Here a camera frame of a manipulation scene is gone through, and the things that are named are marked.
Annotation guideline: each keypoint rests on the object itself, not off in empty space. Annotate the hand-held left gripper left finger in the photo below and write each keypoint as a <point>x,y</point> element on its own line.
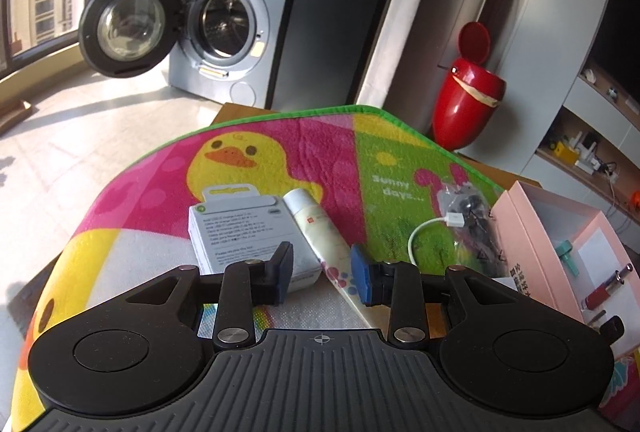
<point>282,273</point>

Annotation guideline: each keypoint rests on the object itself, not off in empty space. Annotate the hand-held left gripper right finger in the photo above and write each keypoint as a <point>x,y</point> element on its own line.
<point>362,275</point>

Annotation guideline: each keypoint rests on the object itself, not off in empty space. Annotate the white lotion tube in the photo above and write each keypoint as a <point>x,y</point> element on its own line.
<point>310,222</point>

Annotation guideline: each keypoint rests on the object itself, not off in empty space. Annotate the pink cardboard box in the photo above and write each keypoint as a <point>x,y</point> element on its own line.
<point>530,237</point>

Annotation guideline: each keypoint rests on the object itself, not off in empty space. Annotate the teal handheld fan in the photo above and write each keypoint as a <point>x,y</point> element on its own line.
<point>567,257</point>

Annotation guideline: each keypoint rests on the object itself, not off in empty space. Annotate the dark red lipstick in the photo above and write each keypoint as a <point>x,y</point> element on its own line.
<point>597,297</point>

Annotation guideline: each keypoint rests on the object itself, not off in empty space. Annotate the white charger box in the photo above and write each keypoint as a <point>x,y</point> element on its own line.
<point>235,232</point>

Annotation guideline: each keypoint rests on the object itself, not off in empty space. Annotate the clear plastic bag with earphones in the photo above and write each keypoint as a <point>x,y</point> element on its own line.
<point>470,207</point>

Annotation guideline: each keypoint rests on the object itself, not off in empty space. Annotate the colourful cartoon printed mat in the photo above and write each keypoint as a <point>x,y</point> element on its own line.
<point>325,147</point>

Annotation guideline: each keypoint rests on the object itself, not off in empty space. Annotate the red trash can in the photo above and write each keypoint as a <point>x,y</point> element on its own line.
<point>460,112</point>

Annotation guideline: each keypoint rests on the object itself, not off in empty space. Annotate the yellow small box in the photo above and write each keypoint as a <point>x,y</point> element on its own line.
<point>563,153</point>

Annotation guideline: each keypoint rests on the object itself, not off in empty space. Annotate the silver washing machine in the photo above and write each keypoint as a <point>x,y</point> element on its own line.
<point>280,37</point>

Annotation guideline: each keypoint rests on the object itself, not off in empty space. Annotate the white tv cabinet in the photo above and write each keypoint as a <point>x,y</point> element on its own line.
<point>555,132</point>

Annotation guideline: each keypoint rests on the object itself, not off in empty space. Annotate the white router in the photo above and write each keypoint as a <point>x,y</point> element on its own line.
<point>586,152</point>

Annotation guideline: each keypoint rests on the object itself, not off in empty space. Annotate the orange pumpkin toy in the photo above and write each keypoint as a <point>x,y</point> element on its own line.
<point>636,199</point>

